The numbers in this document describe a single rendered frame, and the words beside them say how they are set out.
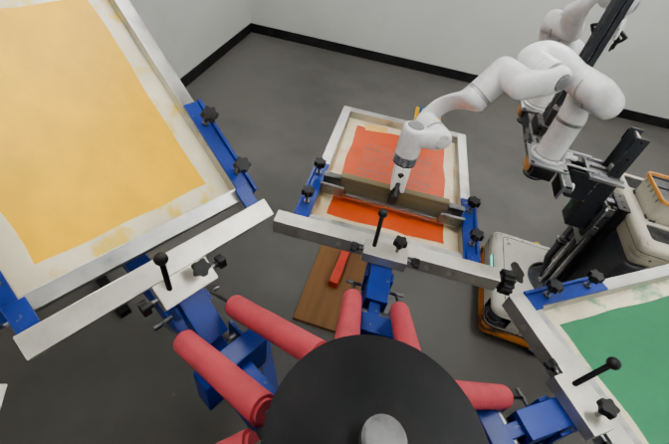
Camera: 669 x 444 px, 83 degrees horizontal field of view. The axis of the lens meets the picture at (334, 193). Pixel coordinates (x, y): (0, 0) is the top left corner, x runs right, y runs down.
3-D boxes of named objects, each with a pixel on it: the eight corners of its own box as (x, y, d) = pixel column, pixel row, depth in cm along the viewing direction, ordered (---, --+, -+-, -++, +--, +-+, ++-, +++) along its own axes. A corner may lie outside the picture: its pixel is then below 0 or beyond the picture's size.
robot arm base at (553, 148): (568, 153, 149) (592, 119, 138) (574, 172, 139) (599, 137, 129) (529, 142, 151) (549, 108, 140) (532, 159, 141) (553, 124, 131)
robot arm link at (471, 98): (494, 108, 113) (437, 155, 120) (470, 87, 122) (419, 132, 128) (482, 92, 107) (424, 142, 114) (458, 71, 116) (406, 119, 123)
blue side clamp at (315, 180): (315, 172, 149) (317, 158, 144) (327, 176, 149) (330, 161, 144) (292, 226, 127) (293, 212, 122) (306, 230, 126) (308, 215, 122)
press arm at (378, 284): (370, 258, 115) (374, 248, 112) (390, 263, 115) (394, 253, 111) (361, 307, 102) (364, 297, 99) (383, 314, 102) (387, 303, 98)
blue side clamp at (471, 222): (455, 209, 145) (462, 195, 140) (468, 212, 145) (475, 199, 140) (457, 271, 123) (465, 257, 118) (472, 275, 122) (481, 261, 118)
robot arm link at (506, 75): (545, 58, 117) (580, 81, 107) (487, 107, 124) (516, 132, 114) (528, 22, 106) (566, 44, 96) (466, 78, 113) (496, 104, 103)
